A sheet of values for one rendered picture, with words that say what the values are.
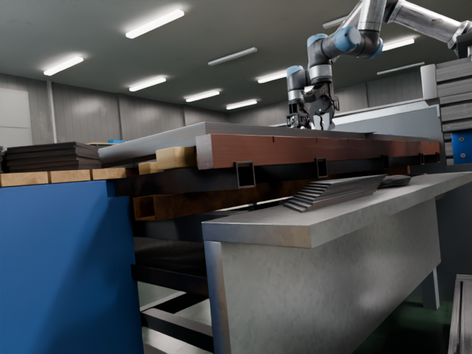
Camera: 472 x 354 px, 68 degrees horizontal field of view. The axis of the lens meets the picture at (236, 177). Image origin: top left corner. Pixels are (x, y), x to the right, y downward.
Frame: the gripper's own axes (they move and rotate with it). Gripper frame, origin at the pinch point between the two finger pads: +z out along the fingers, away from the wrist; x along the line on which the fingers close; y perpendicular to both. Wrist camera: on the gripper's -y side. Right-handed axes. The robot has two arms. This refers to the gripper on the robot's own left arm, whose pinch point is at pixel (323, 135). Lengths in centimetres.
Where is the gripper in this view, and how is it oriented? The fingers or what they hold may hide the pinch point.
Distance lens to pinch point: 128.0
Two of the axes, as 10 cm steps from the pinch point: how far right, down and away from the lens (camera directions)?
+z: 0.9, 10.0, 0.0
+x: -7.4, 0.7, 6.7
